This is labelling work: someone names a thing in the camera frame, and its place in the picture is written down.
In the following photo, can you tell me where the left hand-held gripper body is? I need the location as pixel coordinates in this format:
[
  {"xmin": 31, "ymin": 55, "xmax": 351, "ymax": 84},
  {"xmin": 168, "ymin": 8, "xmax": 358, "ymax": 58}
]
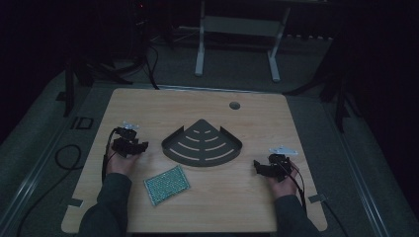
[{"xmin": 111, "ymin": 120, "xmax": 140, "ymax": 158}]

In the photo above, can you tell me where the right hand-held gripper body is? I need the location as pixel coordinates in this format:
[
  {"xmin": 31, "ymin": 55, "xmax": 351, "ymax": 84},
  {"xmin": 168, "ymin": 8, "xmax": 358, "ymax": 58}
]
[{"xmin": 267, "ymin": 145, "xmax": 299, "ymax": 183}]

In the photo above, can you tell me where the person's left hand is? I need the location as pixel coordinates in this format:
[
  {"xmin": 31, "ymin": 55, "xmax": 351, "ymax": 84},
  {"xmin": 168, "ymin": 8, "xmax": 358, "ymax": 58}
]
[{"xmin": 106, "ymin": 150, "xmax": 141, "ymax": 178}]

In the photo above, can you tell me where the person's right hand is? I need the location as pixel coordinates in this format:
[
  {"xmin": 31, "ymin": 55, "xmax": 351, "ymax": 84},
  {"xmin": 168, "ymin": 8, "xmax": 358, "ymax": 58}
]
[{"xmin": 267, "ymin": 173, "xmax": 298, "ymax": 199}]

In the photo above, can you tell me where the green studded rectangular pad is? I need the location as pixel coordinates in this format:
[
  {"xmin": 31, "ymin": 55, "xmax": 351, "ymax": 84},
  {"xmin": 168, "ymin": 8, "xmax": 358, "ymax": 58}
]
[{"xmin": 142, "ymin": 164, "xmax": 192, "ymax": 207}]

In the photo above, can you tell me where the dark metal corner shelf tray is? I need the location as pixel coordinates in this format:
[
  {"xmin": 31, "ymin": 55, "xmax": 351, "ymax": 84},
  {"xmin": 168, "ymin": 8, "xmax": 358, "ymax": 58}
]
[{"xmin": 160, "ymin": 118, "xmax": 244, "ymax": 168}]

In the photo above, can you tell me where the black tripod stand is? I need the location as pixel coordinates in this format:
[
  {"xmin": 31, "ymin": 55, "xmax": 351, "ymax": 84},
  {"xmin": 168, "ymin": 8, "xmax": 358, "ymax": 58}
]
[
  {"xmin": 62, "ymin": 57, "xmax": 134, "ymax": 119},
  {"xmin": 285, "ymin": 62, "xmax": 352, "ymax": 134}
]

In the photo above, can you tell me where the white metal stand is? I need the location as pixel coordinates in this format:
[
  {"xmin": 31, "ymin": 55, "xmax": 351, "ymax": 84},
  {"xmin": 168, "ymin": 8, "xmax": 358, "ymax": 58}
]
[{"xmin": 194, "ymin": 0, "xmax": 293, "ymax": 84}]

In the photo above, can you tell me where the right gripper black red cable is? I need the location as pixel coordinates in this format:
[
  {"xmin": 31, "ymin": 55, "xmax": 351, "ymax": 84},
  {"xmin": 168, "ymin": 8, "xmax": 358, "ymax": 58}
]
[{"xmin": 282, "ymin": 160, "xmax": 308, "ymax": 216}]

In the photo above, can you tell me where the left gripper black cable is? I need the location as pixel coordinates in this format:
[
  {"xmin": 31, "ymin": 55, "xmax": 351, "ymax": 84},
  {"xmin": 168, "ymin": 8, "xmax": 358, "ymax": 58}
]
[{"xmin": 101, "ymin": 127, "xmax": 119, "ymax": 184}]

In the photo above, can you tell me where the black floor cable loop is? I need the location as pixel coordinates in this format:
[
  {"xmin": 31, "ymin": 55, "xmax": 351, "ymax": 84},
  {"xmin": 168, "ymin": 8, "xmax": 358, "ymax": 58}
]
[{"xmin": 15, "ymin": 143, "xmax": 84, "ymax": 237}]

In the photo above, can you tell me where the hanging black cable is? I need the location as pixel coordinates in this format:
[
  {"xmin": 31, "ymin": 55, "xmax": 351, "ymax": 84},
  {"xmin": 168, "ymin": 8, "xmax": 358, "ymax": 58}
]
[{"xmin": 143, "ymin": 41, "xmax": 161, "ymax": 91}]

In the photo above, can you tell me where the aluminium floor rail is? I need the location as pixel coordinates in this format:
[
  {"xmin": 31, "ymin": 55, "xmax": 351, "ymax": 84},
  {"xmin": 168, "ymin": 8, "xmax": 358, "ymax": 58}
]
[
  {"xmin": 335, "ymin": 131, "xmax": 393, "ymax": 237},
  {"xmin": 0, "ymin": 108, "xmax": 87, "ymax": 231}
]

